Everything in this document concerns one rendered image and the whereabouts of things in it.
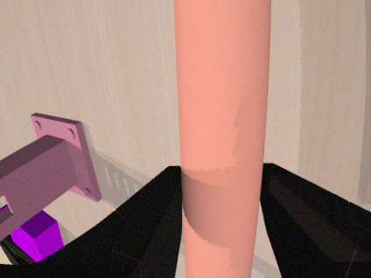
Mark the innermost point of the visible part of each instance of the long salmon-pink rail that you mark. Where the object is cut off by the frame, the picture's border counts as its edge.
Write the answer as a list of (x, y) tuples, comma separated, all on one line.
[(223, 67)]

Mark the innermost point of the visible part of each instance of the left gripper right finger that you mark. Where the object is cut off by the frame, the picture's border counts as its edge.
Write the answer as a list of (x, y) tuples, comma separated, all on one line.
[(313, 232)]

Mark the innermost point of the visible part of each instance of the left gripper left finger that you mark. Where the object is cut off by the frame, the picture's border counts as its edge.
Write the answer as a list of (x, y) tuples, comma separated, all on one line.
[(140, 239)]

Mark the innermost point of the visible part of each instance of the purple block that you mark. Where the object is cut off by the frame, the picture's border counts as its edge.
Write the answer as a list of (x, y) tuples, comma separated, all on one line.
[(39, 237)]

